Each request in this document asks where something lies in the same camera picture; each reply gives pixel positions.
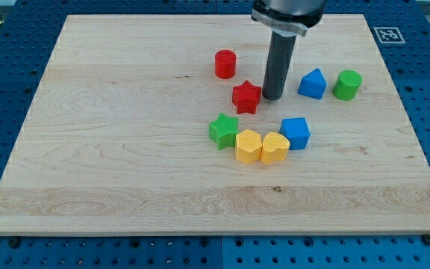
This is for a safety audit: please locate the green cylinder block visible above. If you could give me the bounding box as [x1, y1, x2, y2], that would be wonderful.
[332, 69, 363, 101]

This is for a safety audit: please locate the red cylinder block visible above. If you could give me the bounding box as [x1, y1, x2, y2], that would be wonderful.
[214, 49, 237, 79]

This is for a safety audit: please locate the yellow hexagon block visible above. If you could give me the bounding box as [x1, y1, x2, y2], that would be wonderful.
[235, 129, 262, 164]

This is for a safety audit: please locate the blue cube block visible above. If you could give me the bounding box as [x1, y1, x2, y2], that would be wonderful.
[279, 117, 311, 150]

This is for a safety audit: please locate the light wooden board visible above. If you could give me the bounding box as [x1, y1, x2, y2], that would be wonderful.
[0, 14, 430, 236]

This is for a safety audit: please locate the blue triangle block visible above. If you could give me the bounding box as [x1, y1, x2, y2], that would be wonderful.
[298, 68, 327, 99]

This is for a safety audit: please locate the yellow heart block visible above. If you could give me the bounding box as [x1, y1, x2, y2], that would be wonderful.
[260, 132, 290, 164]

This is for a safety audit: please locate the green star block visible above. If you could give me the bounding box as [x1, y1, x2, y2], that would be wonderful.
[209, 113, 239, 150]

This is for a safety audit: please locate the red star block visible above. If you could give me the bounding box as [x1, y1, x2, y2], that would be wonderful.
[232, 80, 262, 114]

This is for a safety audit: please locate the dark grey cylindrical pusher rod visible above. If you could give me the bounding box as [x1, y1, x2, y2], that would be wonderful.
[262, 31, 296, 101]

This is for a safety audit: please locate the white fiducial marker tag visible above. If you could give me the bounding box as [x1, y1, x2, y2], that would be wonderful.
[374, 26, 405, 44]

